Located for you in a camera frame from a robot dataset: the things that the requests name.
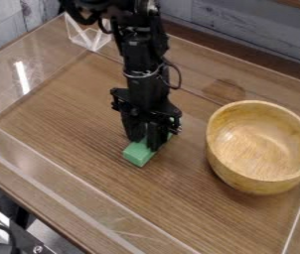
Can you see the brown wooden bowl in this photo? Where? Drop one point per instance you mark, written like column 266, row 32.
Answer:
column 253, row 146

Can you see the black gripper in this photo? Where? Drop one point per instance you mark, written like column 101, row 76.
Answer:
column 141, row 102

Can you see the black metal clamp base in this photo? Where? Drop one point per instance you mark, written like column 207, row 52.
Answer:
column 28, row 243

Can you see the green rectangular block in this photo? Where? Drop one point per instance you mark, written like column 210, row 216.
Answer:
column 136, row 153

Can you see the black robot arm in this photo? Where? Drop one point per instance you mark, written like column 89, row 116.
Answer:
column 136, row 29

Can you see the clear acrylic tray wall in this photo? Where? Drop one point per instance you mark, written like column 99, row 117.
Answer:
column 61, row 140

